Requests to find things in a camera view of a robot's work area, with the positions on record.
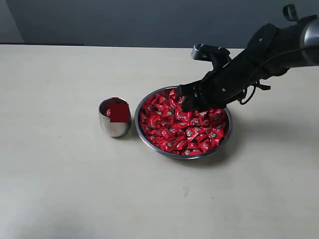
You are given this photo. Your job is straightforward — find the red wrapped candy pile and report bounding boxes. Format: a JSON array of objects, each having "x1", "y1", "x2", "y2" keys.
[{"x1": 139, "y1": 88, "x2": 229, "y2": 156}]

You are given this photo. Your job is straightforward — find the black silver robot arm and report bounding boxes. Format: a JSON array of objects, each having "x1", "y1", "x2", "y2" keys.
[{"x1": 176, "y1": 15, "x2": 319, "y2": 112}]

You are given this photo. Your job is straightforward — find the stainless steel cup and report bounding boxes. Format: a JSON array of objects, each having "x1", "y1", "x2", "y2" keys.
[{"x1": 99, "y1": 97, "x2": 132, "y2": 137}]

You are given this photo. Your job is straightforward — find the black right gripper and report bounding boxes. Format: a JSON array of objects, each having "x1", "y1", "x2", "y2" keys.
[{"x1": 177, "y1": 71, "x2": 247, "y2": 112}]

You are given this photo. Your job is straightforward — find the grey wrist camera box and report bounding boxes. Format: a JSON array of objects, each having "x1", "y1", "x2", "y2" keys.
[{"x1": 191, "y1": 44, "x2": 230, "y2": 61}]

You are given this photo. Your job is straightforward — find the stainless steel bowl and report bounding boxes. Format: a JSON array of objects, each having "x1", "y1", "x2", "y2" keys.
[{"x1": 134, "y1": 86, "x2": 233, "y2": 160}]

